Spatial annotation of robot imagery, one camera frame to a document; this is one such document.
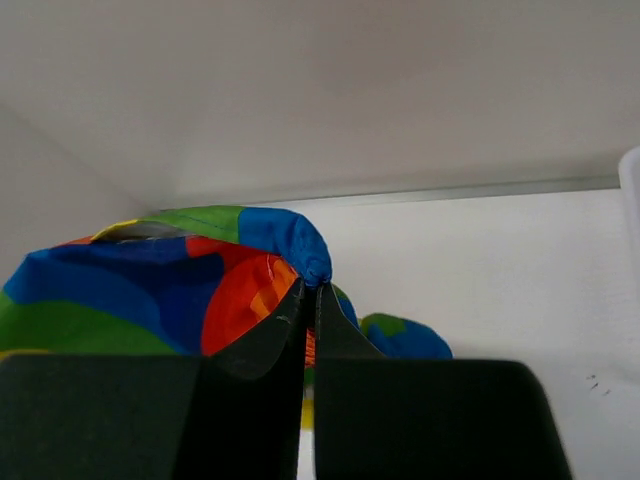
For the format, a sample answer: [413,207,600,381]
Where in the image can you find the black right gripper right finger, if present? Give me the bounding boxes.
[314,286,572,479]

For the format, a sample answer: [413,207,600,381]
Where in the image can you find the rainbow striped shorts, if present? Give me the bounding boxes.
[0,204,454,431]

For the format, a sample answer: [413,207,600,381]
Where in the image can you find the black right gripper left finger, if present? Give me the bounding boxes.
[1,281,305,479]

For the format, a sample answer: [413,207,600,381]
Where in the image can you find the white perforated plastic basket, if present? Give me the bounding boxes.
[618,146,640,276]

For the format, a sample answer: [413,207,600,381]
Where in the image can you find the aluminium table edge rail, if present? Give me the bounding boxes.
[155,174,620,211]

